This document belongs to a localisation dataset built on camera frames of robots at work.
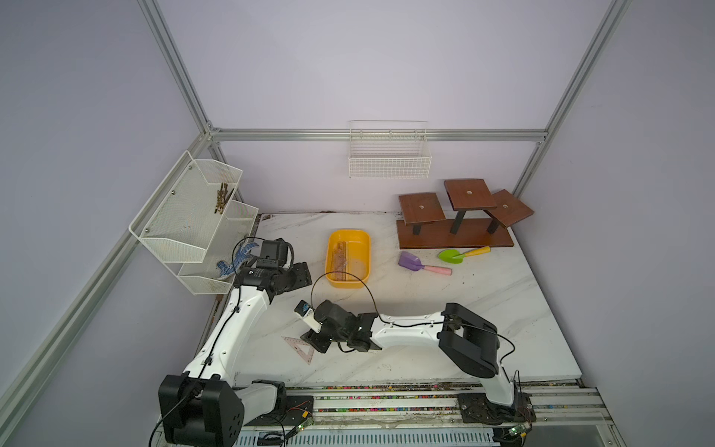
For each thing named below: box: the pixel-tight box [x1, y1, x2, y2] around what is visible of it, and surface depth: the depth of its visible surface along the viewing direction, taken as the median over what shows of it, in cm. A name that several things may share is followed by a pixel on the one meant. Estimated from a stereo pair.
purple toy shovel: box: [398, 251, 453, 276], surface depth 106 cm
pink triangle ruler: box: [281, 336, 315, 366], surface depth 86 cm
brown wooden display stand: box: [396, 178, 535, 251], surface depth 104 cm
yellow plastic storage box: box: [324, 229, 372, 289], surface depth 107 cm
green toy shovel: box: [437, 245, 492, 264], surface depth 110 cm
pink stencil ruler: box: [333, 241, 348, 282], surface depth 107 cm
